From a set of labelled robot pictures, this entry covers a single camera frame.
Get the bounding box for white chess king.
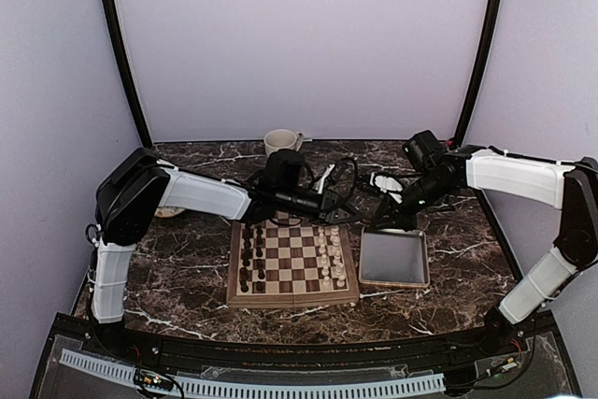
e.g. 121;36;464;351
330;226;340;247

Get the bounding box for wooden chess board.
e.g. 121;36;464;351
226;212;360;308

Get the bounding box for metal tray with wooden rim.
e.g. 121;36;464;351
359;229;430;289

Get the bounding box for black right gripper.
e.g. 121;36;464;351
371;173;454;232

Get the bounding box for black left corner post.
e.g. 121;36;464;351
101;0;153;149

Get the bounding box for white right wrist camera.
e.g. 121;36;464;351
363;172;404;204

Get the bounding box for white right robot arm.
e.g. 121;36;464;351
366;130;597;356

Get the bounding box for black right corner post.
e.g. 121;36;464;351
452;0;501;147

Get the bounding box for white chess rook near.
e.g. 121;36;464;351
336;274;346;289

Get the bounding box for bird painted ceramic plate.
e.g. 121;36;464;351
154;207;186;219

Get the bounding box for coral painted ceramic mug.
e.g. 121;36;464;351
263;129;305;157

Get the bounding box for white slotted cable duct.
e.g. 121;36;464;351
59;349;446;398

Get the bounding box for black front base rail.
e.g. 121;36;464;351
153;337;465;370

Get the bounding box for black corner post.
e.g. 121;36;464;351
452;0;501;147
101;0;153;149

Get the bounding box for dark chess piece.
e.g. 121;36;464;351
242;226;253;238
243;237;253;250
238;266;250;284
241;249;253;266

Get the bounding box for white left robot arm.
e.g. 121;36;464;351
89;148;362;358

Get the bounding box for white chess queen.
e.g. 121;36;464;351
333;245;342;265

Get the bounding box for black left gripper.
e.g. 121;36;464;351
277;187;363;226

